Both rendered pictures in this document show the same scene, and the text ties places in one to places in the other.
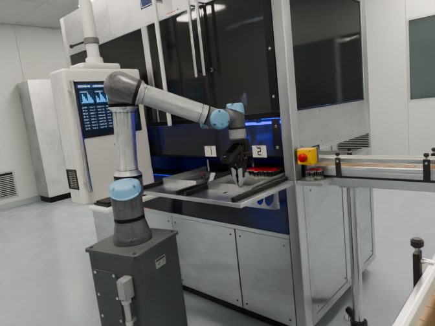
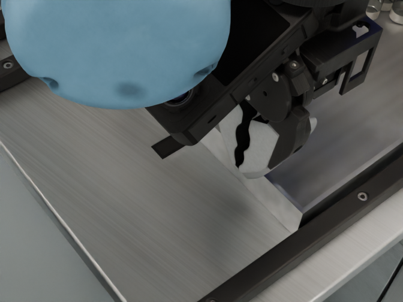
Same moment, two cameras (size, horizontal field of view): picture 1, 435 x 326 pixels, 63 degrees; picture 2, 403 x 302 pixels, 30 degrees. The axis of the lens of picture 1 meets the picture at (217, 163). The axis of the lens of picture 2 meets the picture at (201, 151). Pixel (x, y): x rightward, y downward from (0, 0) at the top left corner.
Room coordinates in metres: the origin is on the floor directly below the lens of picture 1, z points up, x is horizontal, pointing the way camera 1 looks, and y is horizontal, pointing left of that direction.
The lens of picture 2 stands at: (1.17, -0.07, 1.39)
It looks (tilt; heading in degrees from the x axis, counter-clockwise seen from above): 53 degrees down; 3
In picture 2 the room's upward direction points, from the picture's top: 6 degrees clockwise
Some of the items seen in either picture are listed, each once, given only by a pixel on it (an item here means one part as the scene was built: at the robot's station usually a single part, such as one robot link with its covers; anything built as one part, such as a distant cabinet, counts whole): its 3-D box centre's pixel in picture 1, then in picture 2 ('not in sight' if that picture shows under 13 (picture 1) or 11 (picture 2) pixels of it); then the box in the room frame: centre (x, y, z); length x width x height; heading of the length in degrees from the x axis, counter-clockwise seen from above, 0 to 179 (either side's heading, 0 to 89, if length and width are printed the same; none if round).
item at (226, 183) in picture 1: (250, 179); (333, 36); (1.69, -0.15, 0.90); 0.34 x 0.26 x 0.04; 137
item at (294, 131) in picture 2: (241, 167); (277, 118); (1.50, -0.10, 1.00); 0.05 x 0.02 x 0.09; 47
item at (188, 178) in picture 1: (201, 175); not in sight; (1.92, 0.09, 0.90); 0.34 x 0.26 x 0.04; 137
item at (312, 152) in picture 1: (307, 156); not in sight; (1.60, -0.42, 0.99); 0.08 x 0.07 x 0.07; 137
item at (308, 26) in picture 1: (331, 48); not in sight; (1.99, -0.69, 1.50); 0.85 x 0.01 x 0.59; 137
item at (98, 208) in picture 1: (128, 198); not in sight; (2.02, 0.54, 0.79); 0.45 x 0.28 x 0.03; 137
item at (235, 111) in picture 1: (235, 116); not in sight; (1.53, -0.10, 1.21); 0.09 x 0.08 x 0.11; 99
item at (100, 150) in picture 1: (105, 130); not in sight; (2.16, 0.66, 1.19); 0.50 x 0.19 x 0.78; 137
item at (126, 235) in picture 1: (131, 227); not in sight; (1.32, 0.36, 0.84); 0.15 x 0.15 x 0.10
